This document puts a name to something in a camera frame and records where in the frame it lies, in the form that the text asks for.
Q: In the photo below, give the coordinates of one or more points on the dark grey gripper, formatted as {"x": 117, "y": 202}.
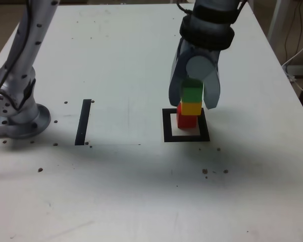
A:
{"x": 202, "y": 52}

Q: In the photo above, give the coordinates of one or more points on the green cube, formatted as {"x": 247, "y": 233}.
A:
{"x": 192, "y": 94}

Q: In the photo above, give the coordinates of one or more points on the yellow cube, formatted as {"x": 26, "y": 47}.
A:
{"x": 191, "y": 108}

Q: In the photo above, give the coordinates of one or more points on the red cube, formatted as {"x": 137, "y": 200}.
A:
{"x": 187, "y": 122}

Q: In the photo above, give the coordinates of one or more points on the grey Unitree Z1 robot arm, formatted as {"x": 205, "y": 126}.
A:
{"x": 17, "y": 118}

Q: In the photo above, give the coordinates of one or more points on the black tape square outline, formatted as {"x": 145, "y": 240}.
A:
{"x": 187, "y": 138}

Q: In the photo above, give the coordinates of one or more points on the black tape strip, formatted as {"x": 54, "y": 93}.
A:
{"x": 82, "y": 123}

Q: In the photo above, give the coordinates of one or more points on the white metal post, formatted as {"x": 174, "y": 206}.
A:
{"x": 277, "y": 20}

